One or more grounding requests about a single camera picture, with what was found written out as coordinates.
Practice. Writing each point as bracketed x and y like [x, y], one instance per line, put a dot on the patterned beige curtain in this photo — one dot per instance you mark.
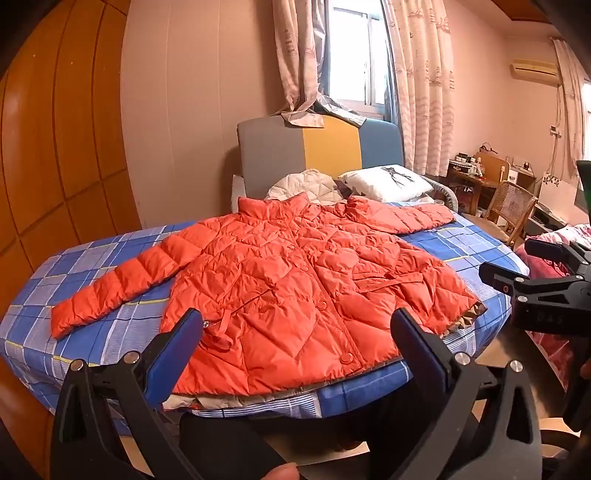
[575, 106]
[300, 60]
[422, 83]

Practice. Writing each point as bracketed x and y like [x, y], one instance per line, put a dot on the orange puffer jacket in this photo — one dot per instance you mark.
[295, 286]

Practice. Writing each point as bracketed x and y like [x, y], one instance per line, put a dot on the blue plaid bed sheet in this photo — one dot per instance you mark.
[106, 263]

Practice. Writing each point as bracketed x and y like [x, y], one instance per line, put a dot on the person's left hand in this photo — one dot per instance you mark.
[282, 473]

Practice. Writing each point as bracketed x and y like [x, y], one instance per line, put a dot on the cluttered wooden desk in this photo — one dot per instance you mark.
[466, 177]

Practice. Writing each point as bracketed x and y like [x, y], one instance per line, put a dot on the wall air conditioner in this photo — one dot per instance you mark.
[533, 70]

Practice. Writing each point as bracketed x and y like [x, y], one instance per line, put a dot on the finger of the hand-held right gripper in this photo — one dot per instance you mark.
[540, 304]
[554, 256]

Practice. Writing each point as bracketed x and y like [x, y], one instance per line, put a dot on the white quilted jacket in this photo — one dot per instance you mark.
[300, 184]

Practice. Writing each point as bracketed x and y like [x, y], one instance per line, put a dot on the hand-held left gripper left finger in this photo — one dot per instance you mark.
[178, 353]

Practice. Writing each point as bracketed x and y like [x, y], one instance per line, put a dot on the wooden wardrobe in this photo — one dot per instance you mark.
[60, 161]

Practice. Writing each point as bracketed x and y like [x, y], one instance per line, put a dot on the pink blanket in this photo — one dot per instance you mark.
[551, 353]

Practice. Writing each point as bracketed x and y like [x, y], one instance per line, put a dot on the window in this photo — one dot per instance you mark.
[355, 55]

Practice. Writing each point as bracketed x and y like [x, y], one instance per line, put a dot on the grey yellow blue headboard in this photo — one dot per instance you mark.
[330, 147]

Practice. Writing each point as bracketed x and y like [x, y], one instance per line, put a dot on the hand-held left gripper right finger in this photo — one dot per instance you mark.
[420, 353]

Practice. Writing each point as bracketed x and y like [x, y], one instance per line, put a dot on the wicker chair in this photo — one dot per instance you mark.
[510, 207]

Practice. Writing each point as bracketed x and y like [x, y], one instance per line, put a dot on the white printed pillow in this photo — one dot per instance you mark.
[383, 182]

